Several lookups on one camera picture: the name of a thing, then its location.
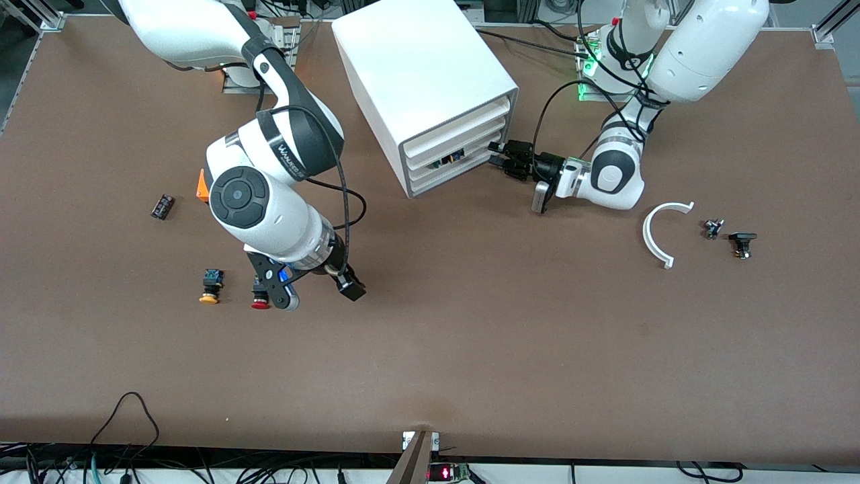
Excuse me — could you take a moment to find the black component with brass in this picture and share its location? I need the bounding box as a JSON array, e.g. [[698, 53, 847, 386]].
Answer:
[[729, 232, 759, 260]]

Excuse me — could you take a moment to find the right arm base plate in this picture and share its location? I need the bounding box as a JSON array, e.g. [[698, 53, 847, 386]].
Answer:
[[222, 17, 299, 95]]

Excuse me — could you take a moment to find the white curved plastic arc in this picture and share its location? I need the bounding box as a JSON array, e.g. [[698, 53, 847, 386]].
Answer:
[[642, 202, 695, 270]]

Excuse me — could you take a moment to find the black cable to base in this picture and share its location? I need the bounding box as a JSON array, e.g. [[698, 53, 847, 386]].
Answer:
[[476, 20, 593, 58]]

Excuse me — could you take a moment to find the device with red display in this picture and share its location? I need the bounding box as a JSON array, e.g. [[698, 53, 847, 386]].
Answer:
[[428, 462, 472, 483]]

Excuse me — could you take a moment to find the black cable loop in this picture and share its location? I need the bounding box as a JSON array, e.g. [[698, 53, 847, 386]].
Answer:
[[90, 392, 161, 448]]

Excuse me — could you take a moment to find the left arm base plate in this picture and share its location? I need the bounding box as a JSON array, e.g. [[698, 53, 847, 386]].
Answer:
[[576, 34, 649, 104]]

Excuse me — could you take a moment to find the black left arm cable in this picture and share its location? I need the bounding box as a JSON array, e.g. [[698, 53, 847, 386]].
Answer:
[[533, 0, 674, 165]]

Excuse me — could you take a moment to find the yellow push button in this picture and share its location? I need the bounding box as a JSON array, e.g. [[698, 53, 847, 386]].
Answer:
[[199, 269, 224, 305]]

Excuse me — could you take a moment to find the grey camera post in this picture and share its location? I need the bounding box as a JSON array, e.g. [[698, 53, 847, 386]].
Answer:
[[386, 430, 435, 484]]

